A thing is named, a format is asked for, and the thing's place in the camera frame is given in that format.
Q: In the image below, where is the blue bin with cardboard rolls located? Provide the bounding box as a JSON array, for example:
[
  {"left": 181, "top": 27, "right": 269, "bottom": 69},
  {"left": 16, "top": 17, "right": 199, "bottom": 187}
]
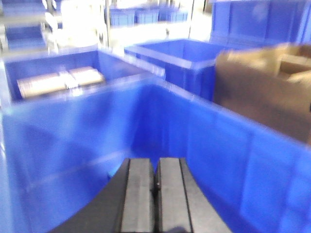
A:
[{"left": 0, "top": 47, "right": 166, "bottom": 107}]

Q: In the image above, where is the open brown cardboard box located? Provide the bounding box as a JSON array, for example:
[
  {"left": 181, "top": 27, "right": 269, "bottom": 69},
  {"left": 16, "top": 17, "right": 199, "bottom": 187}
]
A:
[{"left": 213, "top": 44, "right": 311, "bottom": 144}]

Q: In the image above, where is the brown cardboard roll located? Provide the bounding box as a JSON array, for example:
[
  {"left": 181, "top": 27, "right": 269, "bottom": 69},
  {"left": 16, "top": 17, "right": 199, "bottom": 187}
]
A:
[{"left": 17, "top": 67, "right": 105, "bottom": 99}]

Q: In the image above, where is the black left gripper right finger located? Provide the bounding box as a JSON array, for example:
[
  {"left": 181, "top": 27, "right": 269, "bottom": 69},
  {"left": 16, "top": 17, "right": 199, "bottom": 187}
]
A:
[{"left": 156, "top": 157, "right": 231, "bottom": 233}]

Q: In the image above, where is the empty blue bin behind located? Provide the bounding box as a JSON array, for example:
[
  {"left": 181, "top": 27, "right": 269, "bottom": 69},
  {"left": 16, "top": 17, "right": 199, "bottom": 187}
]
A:
[{"left": 124, "top": 39, "right": 229, "bottom": 101}]

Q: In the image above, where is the large blue crate upper right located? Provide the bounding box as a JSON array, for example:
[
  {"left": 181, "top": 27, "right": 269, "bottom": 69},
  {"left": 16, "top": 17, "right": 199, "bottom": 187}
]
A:
[{"left": 210, "top": 0, "right": 311, "bottom": 46}]

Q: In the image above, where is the large blue target bin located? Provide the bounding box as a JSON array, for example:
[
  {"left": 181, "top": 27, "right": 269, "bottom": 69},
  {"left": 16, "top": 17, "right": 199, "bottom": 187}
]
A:
[{"left": 0, "top": 79, "right": 311, "bottom": 233}]

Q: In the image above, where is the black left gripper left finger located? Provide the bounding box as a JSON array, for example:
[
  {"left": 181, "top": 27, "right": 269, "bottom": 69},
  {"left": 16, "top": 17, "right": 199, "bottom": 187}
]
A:
[{"left": 51, "top": 158, "right": 155, "bottom": 233}]

